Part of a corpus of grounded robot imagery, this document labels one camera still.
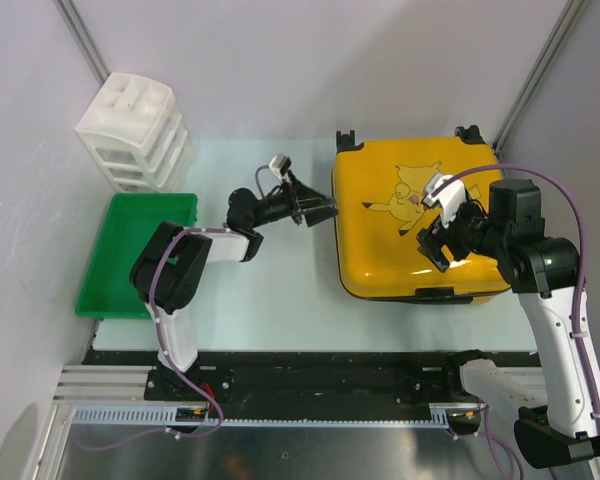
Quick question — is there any aluminium frame rail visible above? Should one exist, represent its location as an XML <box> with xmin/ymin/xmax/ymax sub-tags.
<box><xmin>54</xmin><ymin>366</ymin><xmax>481</xmax><ymax>428</ymax></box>

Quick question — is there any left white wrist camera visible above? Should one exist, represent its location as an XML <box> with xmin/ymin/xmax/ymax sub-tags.
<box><xmin>268</xmin><ymin>153</ymin><xmax>292</xmax><ymax>181</ymax></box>

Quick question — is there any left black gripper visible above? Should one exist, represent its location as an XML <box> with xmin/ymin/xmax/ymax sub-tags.
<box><xmin>248</xmin><ymin>170</ymin><xmax>336</xmax><ymax>229</ymax></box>

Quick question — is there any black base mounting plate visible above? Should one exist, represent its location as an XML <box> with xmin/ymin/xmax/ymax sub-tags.
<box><xmin>83</xmin><ymin>350</ymin><xmax>488</xmax><ymax>423</ymax></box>

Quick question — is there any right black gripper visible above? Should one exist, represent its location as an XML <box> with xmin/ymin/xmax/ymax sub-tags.
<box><xmin>416</xmin><ymin>193</ymin><xmax>509</xmax><ymax>272</ymax></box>

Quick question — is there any white plastic drawer organizer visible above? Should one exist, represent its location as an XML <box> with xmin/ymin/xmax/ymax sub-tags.
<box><xmin>75</xmin><ymin>72</ymin><xmax>191</xmax><ymax>193</ymax></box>

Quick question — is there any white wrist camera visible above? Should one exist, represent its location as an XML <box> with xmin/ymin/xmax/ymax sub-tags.
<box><xmin>422</xmin><ymin>173</ymin><xmax>466</xmax><ymax>229</ymax></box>
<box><xmin>268</xmin><ymin>153</ymin><xmax>292</xmax><ymax>181</ymax></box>

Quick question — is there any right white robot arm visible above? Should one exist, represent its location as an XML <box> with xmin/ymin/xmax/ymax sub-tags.
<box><xmin>417</xmin><ymin>174</ymin><xmax>600</xmax><ymax>469</ymax></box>

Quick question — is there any yellow Pikachu hard-shell suitcase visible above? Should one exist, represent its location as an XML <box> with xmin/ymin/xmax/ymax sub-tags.
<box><xmin>331</xmin><ymin>125</ymin><xmax>509</xmax><ymax>304</ymax></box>

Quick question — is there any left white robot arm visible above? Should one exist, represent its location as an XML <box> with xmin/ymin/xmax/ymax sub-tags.
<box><xmin>130</xmin><ymin>179</ymin><xmax>338</xmax><ymax>400</ymax></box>

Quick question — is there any green plastic tray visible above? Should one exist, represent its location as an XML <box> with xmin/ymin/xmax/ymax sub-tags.
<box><xmin>75</xmin><ymin>193</ymin><xmax>198</xmax><ymax>320</ymax></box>

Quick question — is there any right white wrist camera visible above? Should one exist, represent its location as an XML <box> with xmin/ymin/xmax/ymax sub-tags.
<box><xmin>422</xmin><ymin>173</ymin><xmax>466</xmax><ymax>229</ymax></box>

